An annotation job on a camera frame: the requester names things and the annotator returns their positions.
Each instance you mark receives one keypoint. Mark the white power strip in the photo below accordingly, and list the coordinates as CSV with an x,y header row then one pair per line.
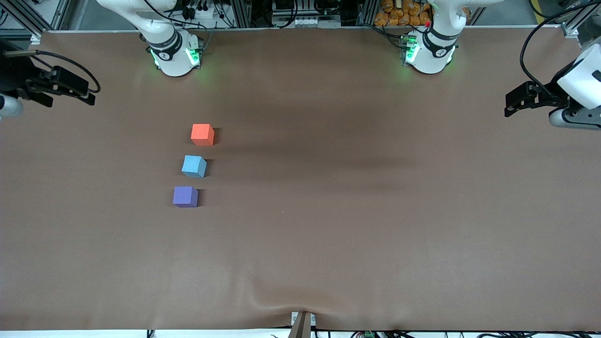
x,y
206,13

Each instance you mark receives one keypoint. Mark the aluminium frame post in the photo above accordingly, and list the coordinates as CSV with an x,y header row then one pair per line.
x,y
367,13
575,26
58,14
242,14

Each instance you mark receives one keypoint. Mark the light blue foam block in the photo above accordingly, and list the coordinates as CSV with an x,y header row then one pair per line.
x,y
193,167

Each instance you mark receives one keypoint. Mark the orange foam block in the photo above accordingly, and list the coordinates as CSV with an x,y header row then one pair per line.
x,y
202,135

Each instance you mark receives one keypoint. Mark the white terminal block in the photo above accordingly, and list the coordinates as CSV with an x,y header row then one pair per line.
x,y
317,21

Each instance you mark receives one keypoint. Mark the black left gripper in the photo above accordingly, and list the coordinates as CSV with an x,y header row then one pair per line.
x,y
550,95

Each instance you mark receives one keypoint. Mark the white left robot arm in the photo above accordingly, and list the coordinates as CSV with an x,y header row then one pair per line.
x,y
434,47

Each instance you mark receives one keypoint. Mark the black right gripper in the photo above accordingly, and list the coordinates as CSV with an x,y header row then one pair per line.
x,y
14,79

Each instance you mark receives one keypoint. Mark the purple foam block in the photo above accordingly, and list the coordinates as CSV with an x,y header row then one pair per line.
x,y
184,197

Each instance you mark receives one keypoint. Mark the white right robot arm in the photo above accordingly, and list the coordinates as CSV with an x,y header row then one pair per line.
x,y
171,56

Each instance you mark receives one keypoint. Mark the brown table cloth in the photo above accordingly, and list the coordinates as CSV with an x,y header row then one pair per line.
x,y
375,234

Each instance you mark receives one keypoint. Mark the orange snack bag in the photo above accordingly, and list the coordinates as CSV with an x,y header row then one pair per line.
x,y
387,5
424,19
403,8
381,19

